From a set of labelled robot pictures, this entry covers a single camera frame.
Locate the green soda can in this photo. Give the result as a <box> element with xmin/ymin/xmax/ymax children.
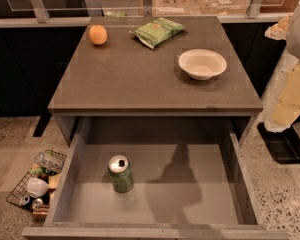
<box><xmin>108</xmin><ymin>155</ymin><xmax>133</xmax><ymax>193</ymax></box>

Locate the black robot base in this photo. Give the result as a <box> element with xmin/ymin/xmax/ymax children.
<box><xmin>257</xmin><ymin>123</ymin><xmax>300</xmax><ymax>164</ymax></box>

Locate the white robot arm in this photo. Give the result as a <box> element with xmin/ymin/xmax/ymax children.
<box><xmin>262</xmin><ymin>2</ymin><xmax>300</xmax><ymax>132</ymax></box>

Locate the open grey top drawer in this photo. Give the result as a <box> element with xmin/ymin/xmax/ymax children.
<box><xmin>22</xmin><ymin>117</ymin><xmax>289</xmax><ymax>240</ymax></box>

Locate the silver can in basket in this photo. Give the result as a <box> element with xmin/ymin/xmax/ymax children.
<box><xmin>18</xmin><ymin>195</ymin><xmax>31</xmax><ymax>207</ymax></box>
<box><xmin>31</xmin><ymin>198</ymin><xmax>44</xmax><ymax>209</ymax></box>

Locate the white paper bowl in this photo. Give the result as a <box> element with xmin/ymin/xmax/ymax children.
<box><xmin>178</xmin><ymin>49</ymin><xmax>227</xmax><ymax>80</ymax></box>

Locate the green chip bag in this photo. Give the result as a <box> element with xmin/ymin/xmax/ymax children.
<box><xmin>130</xmin><ymin>17</ymin><xmax>186</xmax><ymax>49</ymax></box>

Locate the orange fruit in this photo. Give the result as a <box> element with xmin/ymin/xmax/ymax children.
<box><xmin>88</xmin><ymin>25</ymin><xmax>107</xmax><ymax>45</ymax></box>

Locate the black wire basket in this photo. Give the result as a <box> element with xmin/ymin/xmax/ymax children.
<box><xmin>6</xmin><ymin>150</ymin><xmax>67</xmax><ymax>210</ymax></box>

